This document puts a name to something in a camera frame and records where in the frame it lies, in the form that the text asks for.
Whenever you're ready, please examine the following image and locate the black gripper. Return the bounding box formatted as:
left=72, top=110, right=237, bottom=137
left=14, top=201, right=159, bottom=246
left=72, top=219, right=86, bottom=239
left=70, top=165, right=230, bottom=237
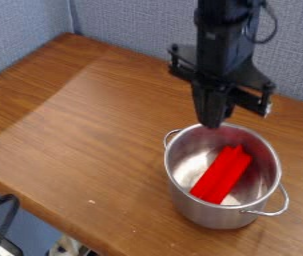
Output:
left=168, top=13, right=275, bottom=129

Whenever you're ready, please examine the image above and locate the red plastic block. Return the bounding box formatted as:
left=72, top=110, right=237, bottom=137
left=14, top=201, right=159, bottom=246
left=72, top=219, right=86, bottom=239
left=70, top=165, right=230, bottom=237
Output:
left=190, top=145, right=253, bottom=204

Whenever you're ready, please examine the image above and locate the black strap below table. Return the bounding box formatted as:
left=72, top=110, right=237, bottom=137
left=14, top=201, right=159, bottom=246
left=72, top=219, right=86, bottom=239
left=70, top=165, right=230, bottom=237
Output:
left=0, top=194, right=22, bottom=256

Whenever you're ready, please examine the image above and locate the pale object under table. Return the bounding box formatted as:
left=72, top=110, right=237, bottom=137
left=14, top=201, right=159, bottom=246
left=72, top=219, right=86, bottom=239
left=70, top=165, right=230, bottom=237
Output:
left=46, top=235, right=99, bottom=256

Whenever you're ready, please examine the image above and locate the stainless steel pot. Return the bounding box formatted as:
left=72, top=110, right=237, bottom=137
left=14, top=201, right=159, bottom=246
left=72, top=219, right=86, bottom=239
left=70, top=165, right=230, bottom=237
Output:
left=163, top=123, right=290, bottom=229

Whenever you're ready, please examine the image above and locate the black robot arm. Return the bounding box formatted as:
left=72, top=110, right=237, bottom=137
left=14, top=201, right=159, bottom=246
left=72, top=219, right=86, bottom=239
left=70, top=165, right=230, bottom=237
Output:
left=168, top=0, right=275, bottom=129

